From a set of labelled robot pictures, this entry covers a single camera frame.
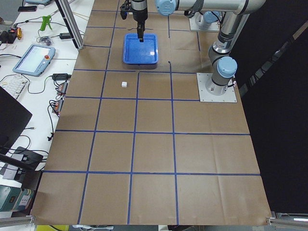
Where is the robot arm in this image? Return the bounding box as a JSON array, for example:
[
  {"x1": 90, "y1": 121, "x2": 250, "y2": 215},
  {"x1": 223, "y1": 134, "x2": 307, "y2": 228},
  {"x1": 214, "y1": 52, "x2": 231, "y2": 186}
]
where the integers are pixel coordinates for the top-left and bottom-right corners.
[
  {"x1": 189, "y1": 11, "x2": 221, "y2": 28},
  {"x1": 155, "y1": 0, "x2": 265, "y2": 96}
]

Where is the blue plastic tray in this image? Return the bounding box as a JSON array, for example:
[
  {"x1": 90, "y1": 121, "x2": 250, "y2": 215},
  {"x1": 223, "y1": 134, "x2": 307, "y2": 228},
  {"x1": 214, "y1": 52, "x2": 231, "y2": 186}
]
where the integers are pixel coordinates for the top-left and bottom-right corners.
[{"x1": 123, "y1": 33, "x2": 159, "y2": 65}]

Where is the black power adapter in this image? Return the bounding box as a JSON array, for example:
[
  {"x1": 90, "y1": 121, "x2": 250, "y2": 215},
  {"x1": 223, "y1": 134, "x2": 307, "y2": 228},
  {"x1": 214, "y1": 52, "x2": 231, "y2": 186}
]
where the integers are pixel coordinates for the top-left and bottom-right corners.
[
  {"x1": 52, "y1": 73, "x2": 71, "y2": 81},
  {"x1": 59, "y1": 33, "x2": 72, "y2": 40}
]

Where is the green clamp tool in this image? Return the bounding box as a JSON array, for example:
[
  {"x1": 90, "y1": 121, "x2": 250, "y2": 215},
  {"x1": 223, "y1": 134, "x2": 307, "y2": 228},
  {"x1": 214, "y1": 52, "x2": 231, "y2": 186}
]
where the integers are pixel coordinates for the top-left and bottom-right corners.
[{"x1": 39, "y1": 15, "x2": 52, "y2": 31}]

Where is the grey usb hub upper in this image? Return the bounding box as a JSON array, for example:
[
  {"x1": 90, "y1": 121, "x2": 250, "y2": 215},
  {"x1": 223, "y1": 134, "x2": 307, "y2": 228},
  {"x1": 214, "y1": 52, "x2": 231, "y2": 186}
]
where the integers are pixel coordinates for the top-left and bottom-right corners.
[{"x1": 56, "y1": 82, "x2": 68, "y2": 95}]

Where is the grey usb hub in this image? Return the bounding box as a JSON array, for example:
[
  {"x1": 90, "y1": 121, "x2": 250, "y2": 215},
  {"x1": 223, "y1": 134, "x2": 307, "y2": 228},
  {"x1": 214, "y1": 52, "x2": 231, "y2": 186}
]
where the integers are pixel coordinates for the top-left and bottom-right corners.
[
  {"x1": 51, "y1": 99, "x2": 64, "y2": 116},
  {"x1": 56, "y1": 82, "x2": 68, "y2": 95}
]

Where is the black smartphone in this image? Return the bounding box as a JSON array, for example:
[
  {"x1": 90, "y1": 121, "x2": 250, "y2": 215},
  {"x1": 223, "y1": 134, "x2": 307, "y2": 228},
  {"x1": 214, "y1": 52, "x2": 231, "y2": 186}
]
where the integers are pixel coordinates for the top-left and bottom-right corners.
[{"x1": 18, "y1": 6, "x2": 37, "y2": 12}]

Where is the teach pendant tablet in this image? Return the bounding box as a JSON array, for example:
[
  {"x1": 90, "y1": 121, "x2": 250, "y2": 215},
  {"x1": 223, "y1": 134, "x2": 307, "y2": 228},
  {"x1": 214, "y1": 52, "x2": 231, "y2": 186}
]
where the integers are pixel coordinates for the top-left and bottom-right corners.
[{"x1": 13, "y1": 44, "x2": 56, "y2": 77}]

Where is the grey usb hub lower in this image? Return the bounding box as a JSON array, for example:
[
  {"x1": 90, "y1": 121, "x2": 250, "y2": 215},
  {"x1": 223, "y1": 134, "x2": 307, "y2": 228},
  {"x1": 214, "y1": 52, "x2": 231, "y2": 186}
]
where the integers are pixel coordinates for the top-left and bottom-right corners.
[{"x1": 51, "y1": 99, "x2": 64, "y2": 116}]

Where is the brown paper table cover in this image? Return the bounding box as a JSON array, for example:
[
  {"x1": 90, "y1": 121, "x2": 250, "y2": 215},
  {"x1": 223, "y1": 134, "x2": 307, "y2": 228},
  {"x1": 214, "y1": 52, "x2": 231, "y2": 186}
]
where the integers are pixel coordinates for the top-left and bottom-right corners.
[{"x1": 32, "y1": 0, "x2": 270, "y2": 226}]

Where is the white keyboard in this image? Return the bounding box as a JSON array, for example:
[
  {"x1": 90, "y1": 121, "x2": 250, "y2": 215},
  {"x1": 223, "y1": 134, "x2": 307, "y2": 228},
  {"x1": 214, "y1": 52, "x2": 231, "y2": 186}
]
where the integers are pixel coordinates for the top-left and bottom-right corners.
[{"x1": 0, "y1": 75, "x2": 29, "y2": 101}]

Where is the black monitor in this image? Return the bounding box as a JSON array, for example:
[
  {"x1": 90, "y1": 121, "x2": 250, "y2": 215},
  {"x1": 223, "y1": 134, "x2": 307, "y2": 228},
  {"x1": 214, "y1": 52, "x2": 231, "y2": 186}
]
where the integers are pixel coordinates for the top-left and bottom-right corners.
[{"x1": 0, "y1": 88, "x2": 34, "y2": 170}]

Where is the black monitor stand base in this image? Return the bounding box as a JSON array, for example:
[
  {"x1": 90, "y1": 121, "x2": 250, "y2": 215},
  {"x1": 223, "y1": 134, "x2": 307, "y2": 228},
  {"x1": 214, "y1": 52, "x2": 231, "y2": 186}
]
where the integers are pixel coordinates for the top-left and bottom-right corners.
[{"x1": 6, "y1": 147, "x2": 43, "y2": 170}]

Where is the green box device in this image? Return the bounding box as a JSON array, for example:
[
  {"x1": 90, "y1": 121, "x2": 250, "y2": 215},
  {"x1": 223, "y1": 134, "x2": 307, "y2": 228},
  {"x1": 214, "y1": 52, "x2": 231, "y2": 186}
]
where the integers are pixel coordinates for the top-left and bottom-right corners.
[{"x1": 0, "y1": 185, "x2": 34, "y2": 212}]

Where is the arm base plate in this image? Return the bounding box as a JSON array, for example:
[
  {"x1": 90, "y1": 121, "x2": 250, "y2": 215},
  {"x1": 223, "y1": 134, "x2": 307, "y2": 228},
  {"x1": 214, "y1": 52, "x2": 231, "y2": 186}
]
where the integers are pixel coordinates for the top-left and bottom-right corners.
[
  {"x1": 189, "y1": 14, "x2": 219, "y2": 32},
  {"x1": 196, "y1": 73, "x2": 237, "y2": 103}
]

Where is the aluminium frame post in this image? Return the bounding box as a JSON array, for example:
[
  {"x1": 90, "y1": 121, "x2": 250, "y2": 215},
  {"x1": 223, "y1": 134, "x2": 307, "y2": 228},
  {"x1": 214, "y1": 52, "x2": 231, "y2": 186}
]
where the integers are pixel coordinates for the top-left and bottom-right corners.
[{"x1": 55, "y1": 0, "x2": 84, "y2": 51}]

